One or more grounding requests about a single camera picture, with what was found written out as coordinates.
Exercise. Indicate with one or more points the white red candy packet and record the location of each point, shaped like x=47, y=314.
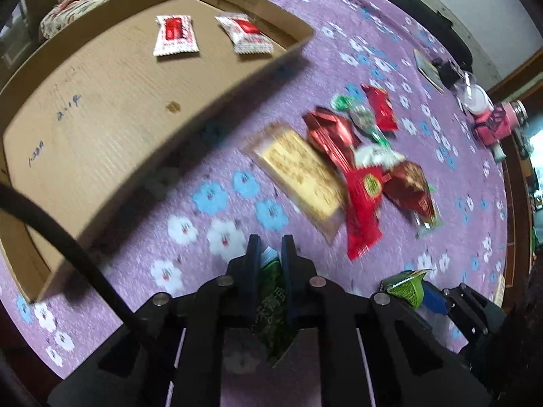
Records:
x=174, y=34
x=246, y=34

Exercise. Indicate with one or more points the white green snack packet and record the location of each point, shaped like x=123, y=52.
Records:
x=375, y=154

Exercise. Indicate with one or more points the floral cushion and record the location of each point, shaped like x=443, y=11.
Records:
x=72, y=8

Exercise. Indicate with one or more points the red packet with green label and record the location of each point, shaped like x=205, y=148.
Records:
x=365, y=212

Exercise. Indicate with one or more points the cardboard box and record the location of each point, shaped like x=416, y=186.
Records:
x=106, y=93

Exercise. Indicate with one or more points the dark red foil snack packet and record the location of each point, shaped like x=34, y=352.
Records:
x=331, y=135

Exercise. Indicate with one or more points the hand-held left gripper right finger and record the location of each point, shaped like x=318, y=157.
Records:
x=288, y=263

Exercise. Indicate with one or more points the small red snack packet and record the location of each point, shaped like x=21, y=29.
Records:
x=382, y=108

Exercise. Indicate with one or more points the clear yellow cracker packet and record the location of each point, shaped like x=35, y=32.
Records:
x=297, y=169

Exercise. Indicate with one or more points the dark red printed snack packet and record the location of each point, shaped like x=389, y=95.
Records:
x=409, y=190

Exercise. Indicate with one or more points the clear plastic container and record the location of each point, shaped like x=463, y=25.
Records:
x=466, y=81

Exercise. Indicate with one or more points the small black device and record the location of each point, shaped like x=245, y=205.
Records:
x=447, y=72

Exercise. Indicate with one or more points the green clear candy packet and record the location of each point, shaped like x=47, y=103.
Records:
x=362, y=118

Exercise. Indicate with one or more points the white plastic cup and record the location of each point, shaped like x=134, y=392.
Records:
x=477, y=99

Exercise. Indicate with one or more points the small pale object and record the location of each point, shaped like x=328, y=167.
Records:
x=499, y=153

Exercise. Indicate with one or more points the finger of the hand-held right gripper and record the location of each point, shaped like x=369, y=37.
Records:
x=435, y=299

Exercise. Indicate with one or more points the purple floral blanket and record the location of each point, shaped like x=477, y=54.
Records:
x=297, y=72

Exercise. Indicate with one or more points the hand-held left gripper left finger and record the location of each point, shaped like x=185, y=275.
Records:
x=254, y=263

